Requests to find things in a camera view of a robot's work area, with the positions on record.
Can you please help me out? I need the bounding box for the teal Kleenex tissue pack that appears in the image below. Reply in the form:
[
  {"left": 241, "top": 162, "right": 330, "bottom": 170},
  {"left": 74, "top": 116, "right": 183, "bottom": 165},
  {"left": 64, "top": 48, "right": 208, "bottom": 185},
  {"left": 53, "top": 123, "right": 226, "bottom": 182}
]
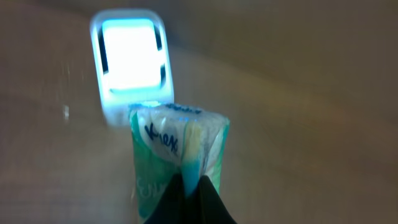
[{"left": 129, "top": 102, "right": 230, "bottom": 223}]

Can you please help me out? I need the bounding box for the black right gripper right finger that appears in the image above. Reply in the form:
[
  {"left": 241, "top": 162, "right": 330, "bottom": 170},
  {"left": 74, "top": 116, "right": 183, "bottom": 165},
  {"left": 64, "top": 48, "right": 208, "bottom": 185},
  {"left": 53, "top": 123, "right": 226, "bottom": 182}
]
[{"left": 195, "top": 175, "right": 236, "bottom": 224}]

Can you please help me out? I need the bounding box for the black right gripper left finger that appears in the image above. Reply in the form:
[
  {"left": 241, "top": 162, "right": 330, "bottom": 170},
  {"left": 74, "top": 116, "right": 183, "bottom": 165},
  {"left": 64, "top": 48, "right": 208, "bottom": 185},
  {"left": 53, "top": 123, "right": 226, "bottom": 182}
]
[{"left": 144, "top": 174, "right": 185, "bottom": 224}]

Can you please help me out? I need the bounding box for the white barcode scanner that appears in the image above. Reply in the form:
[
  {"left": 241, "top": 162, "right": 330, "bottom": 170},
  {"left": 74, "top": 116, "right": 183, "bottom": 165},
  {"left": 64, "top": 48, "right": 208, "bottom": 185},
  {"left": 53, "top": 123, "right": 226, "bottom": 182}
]
[{"left": 90, "top": 9, "right": 174, "bottom": 127}]

